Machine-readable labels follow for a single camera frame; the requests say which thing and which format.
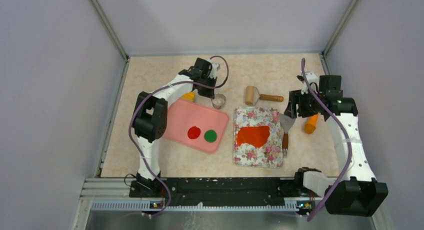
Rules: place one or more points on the wooden rolling pin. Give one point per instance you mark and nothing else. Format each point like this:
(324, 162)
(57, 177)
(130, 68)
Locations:
(252, 96)

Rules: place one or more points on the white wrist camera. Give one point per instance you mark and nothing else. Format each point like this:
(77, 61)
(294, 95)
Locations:
(215, 67)
(312, 79)

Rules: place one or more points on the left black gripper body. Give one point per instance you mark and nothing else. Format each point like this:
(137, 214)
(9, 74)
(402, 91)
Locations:
(205, 91)

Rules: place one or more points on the orange-red dough piece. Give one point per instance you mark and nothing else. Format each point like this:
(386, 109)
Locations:
(256, 136)

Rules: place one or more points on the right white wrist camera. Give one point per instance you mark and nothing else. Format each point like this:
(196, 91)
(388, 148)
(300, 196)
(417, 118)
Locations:
(312, 79)

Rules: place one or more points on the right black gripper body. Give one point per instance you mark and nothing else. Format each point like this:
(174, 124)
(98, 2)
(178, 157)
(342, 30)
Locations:
(308, 103)

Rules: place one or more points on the orange yellow green block stack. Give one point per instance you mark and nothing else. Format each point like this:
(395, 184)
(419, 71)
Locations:
(190, 96)

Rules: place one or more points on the floral patterned tray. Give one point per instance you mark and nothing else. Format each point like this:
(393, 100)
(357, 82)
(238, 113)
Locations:
(270, 154)

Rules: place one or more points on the pink plastic tray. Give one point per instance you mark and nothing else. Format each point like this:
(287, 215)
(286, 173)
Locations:
(183, 114)

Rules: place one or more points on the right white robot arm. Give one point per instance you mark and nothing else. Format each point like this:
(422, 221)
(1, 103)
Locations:
(356, 191)

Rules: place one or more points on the orange toy carrot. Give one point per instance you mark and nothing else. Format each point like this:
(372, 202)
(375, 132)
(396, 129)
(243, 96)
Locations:
(311, 124)

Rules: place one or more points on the metal scraper wooden handle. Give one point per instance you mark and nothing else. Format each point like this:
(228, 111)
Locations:
(286, 123)

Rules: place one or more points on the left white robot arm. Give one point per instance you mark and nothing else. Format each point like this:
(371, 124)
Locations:
(149, 120)

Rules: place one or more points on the red dough disc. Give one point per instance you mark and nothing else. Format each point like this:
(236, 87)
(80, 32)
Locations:
(193, 132)

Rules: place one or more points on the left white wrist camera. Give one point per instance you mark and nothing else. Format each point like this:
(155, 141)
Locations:
(215, 67)

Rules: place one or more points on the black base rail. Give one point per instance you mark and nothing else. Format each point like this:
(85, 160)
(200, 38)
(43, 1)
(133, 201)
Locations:
(222, 191)

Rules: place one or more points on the green dough disc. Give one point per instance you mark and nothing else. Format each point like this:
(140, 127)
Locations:
(210, 136)

